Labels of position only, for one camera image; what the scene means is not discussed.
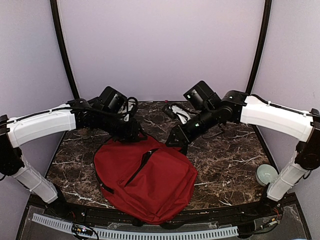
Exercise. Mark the black frame post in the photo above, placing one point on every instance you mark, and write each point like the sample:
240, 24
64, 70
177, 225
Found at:
260, 46
62, 48

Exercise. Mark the red student backpack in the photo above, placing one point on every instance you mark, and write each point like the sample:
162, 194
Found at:
146, 180

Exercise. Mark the black front frame rail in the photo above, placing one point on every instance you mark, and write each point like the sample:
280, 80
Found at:
261, 220

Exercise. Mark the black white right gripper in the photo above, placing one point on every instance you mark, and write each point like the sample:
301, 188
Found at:
183, 137

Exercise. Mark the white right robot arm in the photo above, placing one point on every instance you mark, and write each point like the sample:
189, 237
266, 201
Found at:
292, 135

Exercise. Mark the round glass jar lid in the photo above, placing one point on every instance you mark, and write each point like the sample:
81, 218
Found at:
265, 174

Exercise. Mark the black right frame post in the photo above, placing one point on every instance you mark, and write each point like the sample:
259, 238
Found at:
260, 46

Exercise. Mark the black left frame post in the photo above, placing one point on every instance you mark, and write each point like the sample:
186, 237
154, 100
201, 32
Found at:
62, 48

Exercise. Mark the grey slotted cable duct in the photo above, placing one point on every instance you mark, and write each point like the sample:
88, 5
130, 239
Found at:
122, 231

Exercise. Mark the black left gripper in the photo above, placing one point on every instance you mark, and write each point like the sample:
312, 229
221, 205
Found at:
131, 135

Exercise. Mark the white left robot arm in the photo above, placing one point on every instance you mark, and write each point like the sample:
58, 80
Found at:
18, 132

